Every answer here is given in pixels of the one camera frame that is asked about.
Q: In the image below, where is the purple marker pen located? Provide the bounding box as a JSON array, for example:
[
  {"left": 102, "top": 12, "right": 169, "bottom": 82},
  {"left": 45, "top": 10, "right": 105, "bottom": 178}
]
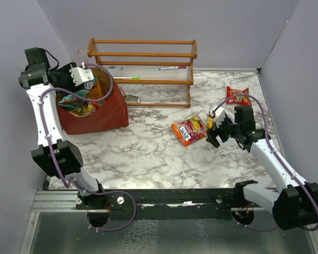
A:
[{"left": 159, "top": 66, "right": 187, "bottom": 70}]

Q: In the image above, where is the yellow M&M's packet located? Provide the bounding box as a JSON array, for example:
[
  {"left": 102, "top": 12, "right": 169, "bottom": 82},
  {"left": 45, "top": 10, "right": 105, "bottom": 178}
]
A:
[{"left": 207, "top": 114, "right": 215, "bottom": 129}]

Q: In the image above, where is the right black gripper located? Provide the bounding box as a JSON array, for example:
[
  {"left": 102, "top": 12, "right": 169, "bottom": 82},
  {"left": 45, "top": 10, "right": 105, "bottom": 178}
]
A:
[{"left": 206, "top": 114, "right": 242, "bottom": 147}]

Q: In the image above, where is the teal Fox's mint candy bag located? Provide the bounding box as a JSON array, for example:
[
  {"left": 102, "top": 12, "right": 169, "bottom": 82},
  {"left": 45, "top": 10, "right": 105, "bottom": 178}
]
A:
[{"left": 57, "top": 89, "right": 90, "bottom": 111}]

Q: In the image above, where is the Fox's fruits candy bag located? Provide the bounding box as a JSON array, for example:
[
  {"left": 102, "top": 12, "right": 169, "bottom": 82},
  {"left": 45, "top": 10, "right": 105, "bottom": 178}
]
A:
[{"left": 171, "top": 114, "right": 207, "bottom": 147}]

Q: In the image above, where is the green marker pen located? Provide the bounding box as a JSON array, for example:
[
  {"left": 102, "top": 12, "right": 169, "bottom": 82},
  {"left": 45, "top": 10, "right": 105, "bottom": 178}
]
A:
[{"left": 114, "top": 76, "right": 140, "bottom": 80}]

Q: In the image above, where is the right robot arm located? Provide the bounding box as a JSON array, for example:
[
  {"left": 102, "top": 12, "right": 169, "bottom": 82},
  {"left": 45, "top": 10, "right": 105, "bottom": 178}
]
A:
[{"left": 206, "top": 105, "right": 318, "bottom": 230}]

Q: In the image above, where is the red paper bag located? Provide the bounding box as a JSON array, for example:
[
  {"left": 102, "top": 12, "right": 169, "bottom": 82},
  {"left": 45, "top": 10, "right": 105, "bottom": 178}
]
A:
[{"left": 57, "top": 82, "right": 129, "bottom": 135}]

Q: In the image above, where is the small packet behind gripper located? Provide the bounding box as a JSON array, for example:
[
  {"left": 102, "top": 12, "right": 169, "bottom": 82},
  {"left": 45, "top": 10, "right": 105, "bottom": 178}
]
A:
[{"left": 125, "top": 95, "right": 140, "bottom": 104}]

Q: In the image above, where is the wooden shelf rack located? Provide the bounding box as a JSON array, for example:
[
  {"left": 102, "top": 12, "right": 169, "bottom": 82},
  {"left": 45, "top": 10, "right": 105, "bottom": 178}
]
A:
[{"left": 87, "top": 38, "right": 198, "bottom": 108}]

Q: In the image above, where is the small red snack bag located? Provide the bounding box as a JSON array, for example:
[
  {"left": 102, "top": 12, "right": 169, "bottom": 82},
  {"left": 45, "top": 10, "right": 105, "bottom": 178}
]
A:
[{"left": 226, "top": 86, "right": 252, "bottom": 106}]

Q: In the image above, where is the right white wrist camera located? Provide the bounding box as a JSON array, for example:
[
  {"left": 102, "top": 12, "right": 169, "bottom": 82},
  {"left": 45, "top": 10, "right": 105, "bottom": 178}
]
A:
[{"left": 208, "top": 104, "right": 227, "bottom": 127}]

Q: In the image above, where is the orange honey dijon chips bag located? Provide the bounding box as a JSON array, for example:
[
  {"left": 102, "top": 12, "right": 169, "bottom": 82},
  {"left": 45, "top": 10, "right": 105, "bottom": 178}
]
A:
[{"left": 84, "top": 77, "right": 104, "bottom": 99}]

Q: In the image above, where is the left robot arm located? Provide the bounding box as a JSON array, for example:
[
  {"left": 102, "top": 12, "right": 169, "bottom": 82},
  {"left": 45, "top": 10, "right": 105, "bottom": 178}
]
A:
[{"left": 18, "top": 48, "right": 107, "bottom": 209}]

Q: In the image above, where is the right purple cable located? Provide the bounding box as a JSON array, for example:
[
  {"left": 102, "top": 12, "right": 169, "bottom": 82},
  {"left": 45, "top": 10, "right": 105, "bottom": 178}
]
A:
[{"left": 210, "top": 93, "right": 318, "bottom": 232}]

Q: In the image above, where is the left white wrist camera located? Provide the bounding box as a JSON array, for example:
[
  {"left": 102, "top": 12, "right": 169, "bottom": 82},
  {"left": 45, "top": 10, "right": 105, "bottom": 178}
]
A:
[{"left": 69, "top": 62, "right": 94, "bottom": 87}]

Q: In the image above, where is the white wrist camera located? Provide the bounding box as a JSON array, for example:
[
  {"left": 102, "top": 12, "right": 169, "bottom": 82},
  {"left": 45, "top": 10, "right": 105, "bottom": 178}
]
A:
[
  {"left": 208, "top": 104, "right": 227, "bottom": 127},
  {"left": 69, "top": 62, "right": 94, "bottom": 87}
]

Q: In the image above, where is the orange Fox's candy bag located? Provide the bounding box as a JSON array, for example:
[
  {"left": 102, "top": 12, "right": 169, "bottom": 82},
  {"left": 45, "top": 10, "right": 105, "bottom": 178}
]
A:
[{"left": 69, "top": 102, "right": 102, "bottom": 117}]

